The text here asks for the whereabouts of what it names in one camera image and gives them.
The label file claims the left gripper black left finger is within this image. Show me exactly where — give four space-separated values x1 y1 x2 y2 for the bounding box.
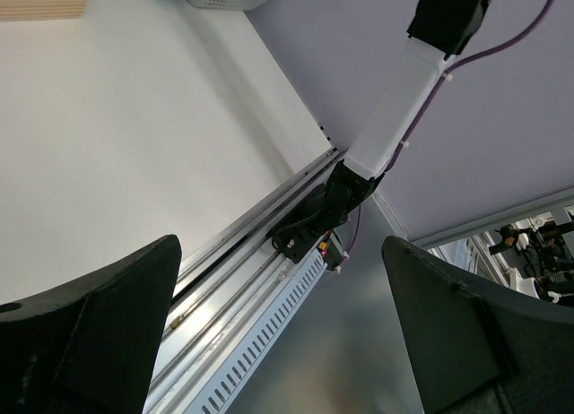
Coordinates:
1 235 182 413

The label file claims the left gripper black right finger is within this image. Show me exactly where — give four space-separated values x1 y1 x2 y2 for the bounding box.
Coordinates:
381 236 573 413

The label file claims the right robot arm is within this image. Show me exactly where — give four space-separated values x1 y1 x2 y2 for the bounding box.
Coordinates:
269 0 491 263

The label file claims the wooden clothes rack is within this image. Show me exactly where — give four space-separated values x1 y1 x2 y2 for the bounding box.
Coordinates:
1 0 88 21

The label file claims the aluminium mounting rail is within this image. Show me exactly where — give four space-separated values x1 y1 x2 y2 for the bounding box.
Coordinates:
143 150 339 413

